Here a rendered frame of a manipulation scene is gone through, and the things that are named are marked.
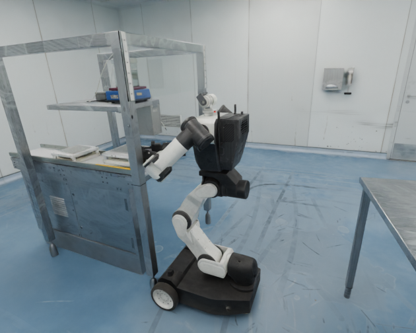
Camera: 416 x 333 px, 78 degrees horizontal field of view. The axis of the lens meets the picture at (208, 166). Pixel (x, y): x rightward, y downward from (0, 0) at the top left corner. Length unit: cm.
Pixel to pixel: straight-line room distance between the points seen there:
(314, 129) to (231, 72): 193
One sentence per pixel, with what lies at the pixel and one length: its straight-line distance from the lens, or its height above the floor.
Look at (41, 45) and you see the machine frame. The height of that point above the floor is 170.
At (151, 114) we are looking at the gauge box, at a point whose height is 126.
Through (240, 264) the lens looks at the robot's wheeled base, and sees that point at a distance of 178.
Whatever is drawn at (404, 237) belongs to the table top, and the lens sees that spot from 126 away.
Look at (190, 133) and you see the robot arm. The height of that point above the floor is 124.
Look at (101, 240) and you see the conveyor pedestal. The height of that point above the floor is 24.
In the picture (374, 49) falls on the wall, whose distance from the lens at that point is 503.
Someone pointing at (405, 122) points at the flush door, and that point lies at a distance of 519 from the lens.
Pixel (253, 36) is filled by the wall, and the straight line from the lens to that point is 526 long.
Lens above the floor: 151
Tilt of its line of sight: 20 degrees down
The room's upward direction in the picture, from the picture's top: 2 degrees counter-clockwise
